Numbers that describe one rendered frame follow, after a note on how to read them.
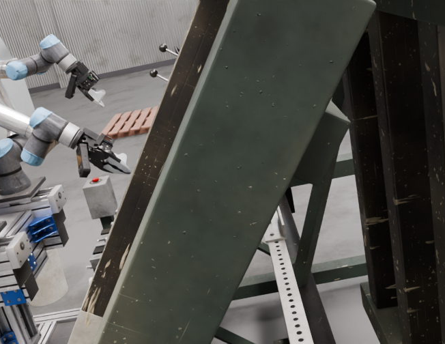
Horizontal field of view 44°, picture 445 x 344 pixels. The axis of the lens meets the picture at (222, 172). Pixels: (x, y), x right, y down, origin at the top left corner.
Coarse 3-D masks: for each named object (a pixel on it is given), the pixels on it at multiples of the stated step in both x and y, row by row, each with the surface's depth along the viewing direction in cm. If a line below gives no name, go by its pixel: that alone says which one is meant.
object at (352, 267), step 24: (336, 168) 276; (288, 192) 280; (288, 216) 246; (288, 240) 223; (312, 264) 305; (336, 264) 299; (360, 264) 295; (240, 288) 299; (264, 288) 299; (312, 288) 191; (312, 312) 177; (312, 336) 165
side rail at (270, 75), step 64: (256, 0) 45; (320, 0) 45; (256, 64) 46; (320, 64) 47; (192, 128) 48; (256, 128) 48; (192, 192) 50; (256, 192) 51; (128, 256) 59; (192, 256) 53; (128, 320) 55; (192, 320) 55
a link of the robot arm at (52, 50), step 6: (48, 36) 226; (54, 36) 228; (42, 42) 226; (48, 42) 226; (54, 42) 227; (60, 42) 229; (42, 48) 228; (48, 48) 227; (54, 48) 227; (60, 48) 228; (66, 48) 231; (42, 54) 230; (48, 54) 228; (54, 54) 228; (60, 54) 228; (66, 54) 229; (48, 60) 231; (54, 60) 230; (60, 60) 228
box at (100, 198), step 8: (104, 176) 283; (88, 184) 276; (96, 184) 274; (104, 184) 273; (88, 192) 274; (96, 192) 274; (104, 192) 274; (112, 192) 283; (88, 200) 275; (96, 200) 276; (104, 200) 276; (112, 200) 280; (96, 208) 277; (104, 208) 277; (112, 208) 277; (96, 216) 279; (104, 216) 279
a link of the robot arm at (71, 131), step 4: (68, 124) 178; (72, 124) 180; (68, 128) 178; (72, 128) 178; (76, 128) 179; (64, 132) 177; (68, 132) 177; (72, 132) 178; (76, 132) 178; (64, 136) 177; (68, 136) 177; (72, 136) 178; (60, 140) 178; (64, 140) 178; (68, 140) 178; (72, 140) 178; (64, 144) 179; (68, 144) 179
